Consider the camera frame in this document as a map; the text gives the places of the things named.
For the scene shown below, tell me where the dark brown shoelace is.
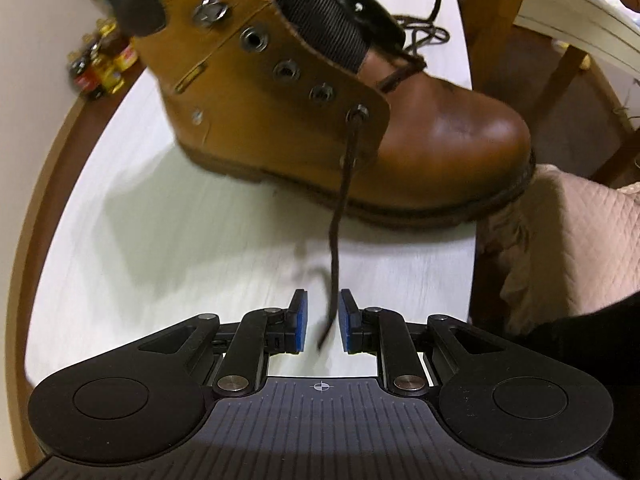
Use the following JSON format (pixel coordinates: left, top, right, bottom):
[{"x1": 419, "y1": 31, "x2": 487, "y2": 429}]
[{"x1": 316, "y1": 0, "x2": 452, "y2": 352}]

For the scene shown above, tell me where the brown leather work boot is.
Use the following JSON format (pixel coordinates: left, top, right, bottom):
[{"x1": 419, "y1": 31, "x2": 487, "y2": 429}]
[{"x1": 108, "y1": 0, "x2": 535, "y2": 227}]

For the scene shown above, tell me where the black jacket sleeve forearm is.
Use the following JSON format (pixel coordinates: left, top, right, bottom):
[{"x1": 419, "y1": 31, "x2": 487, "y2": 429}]
[{"x1": 512, "y1": 294, "x2": 639, "y2": 479}]

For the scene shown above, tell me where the white dining table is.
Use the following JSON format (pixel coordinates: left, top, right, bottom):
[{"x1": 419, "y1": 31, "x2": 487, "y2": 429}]
[{"x1": 458, "y1": 0, "x2": 639, "y2": 186}]

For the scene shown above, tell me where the beige quilted chair cushion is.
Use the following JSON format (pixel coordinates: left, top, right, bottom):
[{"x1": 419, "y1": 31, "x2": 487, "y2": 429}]
[{"x1": 477, "y1": 165, "x2": 639, "y2": 335}]

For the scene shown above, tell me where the cooking oil bottles cluster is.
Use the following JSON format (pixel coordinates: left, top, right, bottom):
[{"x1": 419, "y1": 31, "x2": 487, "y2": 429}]
[{"x1": 66, "y1": 18, "x2": 139, "y2": 101}]

